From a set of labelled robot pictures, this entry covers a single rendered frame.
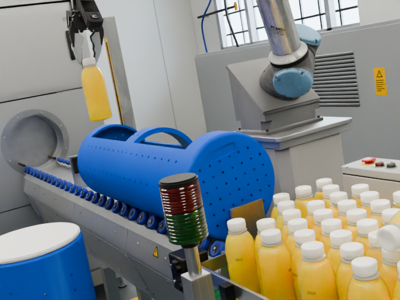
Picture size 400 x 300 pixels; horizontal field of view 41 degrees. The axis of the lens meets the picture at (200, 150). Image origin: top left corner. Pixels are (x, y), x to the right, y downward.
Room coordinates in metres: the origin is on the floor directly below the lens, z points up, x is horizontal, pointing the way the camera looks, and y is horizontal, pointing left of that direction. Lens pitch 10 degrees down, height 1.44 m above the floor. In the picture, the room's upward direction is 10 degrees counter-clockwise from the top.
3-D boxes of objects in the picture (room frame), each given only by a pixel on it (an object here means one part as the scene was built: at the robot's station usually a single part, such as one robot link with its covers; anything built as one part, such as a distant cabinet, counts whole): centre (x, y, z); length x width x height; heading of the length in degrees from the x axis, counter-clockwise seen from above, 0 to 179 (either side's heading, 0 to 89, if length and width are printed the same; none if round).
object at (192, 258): (0.82, 0.04, 1.18); 0.06 x 0.06 x 0.16
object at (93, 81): (1.62, 0.28, 1.38); 0.07 x 0.07 x 0.17
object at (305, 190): (1.27, -0.23, 1.07); 0.04 x 0.04 x 0.02
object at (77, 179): (2.50, 0.56, 1.00); 0.10 x 0.04 x 0.15; 119
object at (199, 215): (0.82, 0.04, 1.18); 0.06 x 0.06 x 0.05
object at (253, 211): (1.33, -0.09, 0.99); 0.10 x 0.02 x 0.12; 119
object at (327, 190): (1.24, -0.29, 1.07); 0.04 x 0.04 x 0.02
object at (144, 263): (2.25, 0.42, 0.79); 2.17 x 0.29 x 0.34; 29
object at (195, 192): (0.82, 0.04, 1.23); 0.06 x 0.06 x 0.04
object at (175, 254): (1.20, 0.07, 0.95); 0.10 x 0.07 x 0.10; 119
